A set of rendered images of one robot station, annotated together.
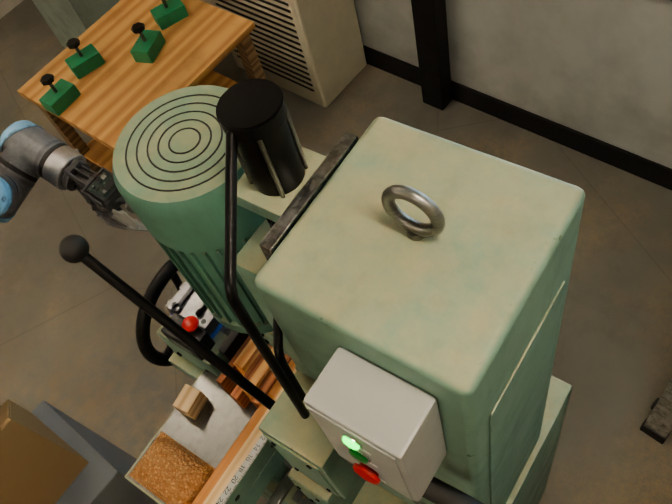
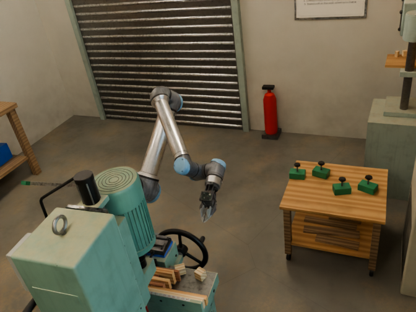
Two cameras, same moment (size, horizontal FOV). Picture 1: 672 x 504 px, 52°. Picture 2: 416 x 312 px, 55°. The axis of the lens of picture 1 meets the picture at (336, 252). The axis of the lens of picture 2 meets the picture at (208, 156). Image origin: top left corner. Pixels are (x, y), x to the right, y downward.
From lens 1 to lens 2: 1.15 m
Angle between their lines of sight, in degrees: 49
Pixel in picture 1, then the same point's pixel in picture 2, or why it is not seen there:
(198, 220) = not seen: hidden behind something
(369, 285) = (48, 228)
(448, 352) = (22, 249)
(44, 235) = (264, 210)
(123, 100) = (307, 195)
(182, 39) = (356, 199)
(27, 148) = (211, 168)
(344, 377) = not seen: hidden behind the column
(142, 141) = (114, 171)
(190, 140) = (113, 181)
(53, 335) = (219, 235)
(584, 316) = not seen: outside the picture
